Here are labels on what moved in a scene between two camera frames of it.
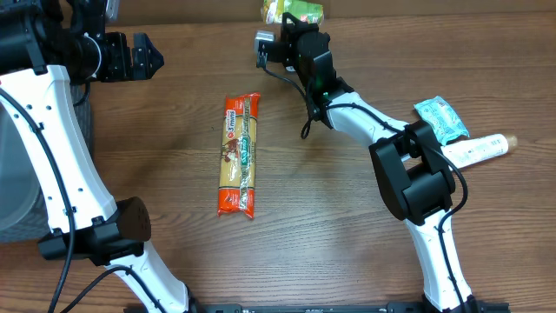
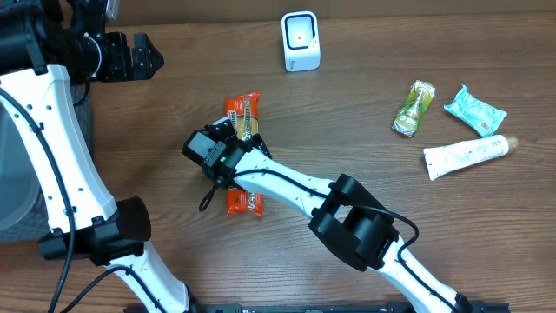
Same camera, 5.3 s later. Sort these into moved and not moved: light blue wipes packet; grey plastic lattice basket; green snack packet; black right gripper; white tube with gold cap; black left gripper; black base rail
Moved: light blue wipes packet; black right gripper; green snack packet
Not moved: black base rail; grey plastic lattice basket; black left gripper; white tube with gold cap
